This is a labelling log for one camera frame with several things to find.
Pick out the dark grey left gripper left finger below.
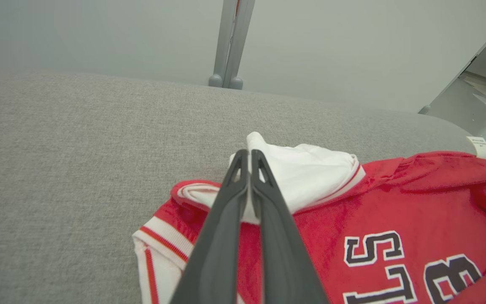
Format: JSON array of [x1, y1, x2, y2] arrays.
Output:
[[169, 149, 249, 304]]

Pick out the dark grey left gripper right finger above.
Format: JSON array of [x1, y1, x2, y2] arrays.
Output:
[[251, 149, 330, 304]]

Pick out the red basketball jersey white sleeves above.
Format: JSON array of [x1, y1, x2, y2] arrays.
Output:
[[132, 131, 486, 304]]

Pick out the grey partition post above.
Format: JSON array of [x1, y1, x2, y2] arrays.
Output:
[[208, 0, 257, 90]]

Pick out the grey slanted partition frame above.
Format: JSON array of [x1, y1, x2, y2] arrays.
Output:
[[418, 13, 486, 115]]

